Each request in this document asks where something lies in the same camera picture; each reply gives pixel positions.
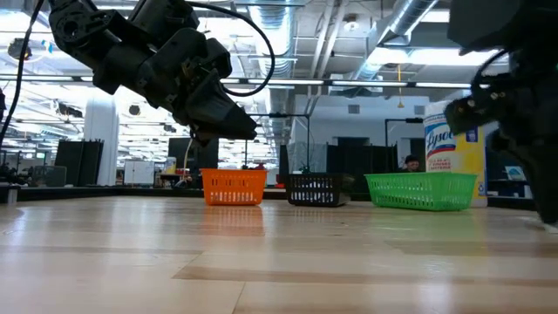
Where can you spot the black ceiling lamp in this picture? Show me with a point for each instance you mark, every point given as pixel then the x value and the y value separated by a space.
pixel 19 49
pixel 134 110

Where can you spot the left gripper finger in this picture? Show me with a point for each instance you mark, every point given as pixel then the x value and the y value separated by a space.
pixel 226 118
pixel 202 138

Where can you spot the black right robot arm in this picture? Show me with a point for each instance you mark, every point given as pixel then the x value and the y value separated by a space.
pixel 501 22

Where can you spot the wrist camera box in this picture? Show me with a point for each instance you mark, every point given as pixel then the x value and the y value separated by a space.
pixel 218 56
pixel 462 113

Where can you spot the yellow Lysol wipes canister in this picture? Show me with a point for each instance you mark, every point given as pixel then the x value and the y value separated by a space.
pixel 462 157

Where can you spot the black partition panels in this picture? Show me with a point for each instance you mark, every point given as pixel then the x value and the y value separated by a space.
pixel 78 161

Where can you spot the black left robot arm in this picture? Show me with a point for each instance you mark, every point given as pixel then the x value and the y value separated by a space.
pixel 87 30

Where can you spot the black metal stand frame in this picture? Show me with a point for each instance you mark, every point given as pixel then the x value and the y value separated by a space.
pixel 403 120

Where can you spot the black display panel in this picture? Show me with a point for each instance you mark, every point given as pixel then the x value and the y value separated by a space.
pixel 178 152

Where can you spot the black monitor on arm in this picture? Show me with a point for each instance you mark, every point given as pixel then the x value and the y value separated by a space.
pixel 516 173

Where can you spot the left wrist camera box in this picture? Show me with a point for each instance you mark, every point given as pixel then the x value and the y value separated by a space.
pixel 218 56

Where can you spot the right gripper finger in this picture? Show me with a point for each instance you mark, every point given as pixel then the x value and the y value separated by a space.
pixel 545 187

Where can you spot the long ceiling light bar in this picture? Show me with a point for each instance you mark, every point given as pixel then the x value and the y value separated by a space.
pixel 349 83

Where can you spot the orange plastic basket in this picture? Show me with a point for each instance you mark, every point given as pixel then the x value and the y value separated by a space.
pixel 233 187

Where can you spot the white pillar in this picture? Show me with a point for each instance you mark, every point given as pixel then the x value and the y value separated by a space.
pixel 101 144

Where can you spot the black plastic basket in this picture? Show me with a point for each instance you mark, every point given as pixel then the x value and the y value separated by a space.
pixel 316 189

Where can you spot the wide black partition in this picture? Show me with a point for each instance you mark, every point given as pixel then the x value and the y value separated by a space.
pixel 362 157

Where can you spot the white cabinet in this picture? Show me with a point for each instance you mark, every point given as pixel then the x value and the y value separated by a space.
pixel 139 172

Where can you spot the silver ventilation duct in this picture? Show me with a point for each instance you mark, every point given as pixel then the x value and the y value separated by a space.
pixel 285 26
pixel 410 17

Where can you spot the grey bin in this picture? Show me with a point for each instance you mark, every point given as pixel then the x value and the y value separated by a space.
pixel 48 176

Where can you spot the green plastic basket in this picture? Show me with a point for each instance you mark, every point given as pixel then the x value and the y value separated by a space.
pixel 423 192

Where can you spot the person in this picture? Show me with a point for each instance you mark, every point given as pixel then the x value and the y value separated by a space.
pixel 412 163

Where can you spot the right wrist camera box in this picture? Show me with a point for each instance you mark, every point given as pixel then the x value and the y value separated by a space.
pixel 462 113

